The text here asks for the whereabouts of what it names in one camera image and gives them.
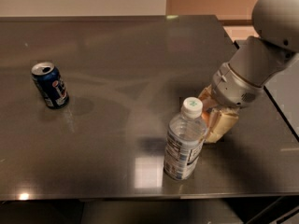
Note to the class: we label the grey side table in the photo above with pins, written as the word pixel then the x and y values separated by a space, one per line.
pixel 281 87

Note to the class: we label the blue Pepsi soda can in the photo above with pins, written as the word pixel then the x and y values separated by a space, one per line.
pixel 49 82

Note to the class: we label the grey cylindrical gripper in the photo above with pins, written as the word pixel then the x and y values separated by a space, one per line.
pixel 235 87

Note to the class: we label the clear plastic water bottle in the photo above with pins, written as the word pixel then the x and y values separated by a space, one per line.
pixel 185 136

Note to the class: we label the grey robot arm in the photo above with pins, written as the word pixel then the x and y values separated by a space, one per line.
pixel 276 22

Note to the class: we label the orange fruit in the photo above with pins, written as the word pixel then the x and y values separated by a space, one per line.
pixel 205 116

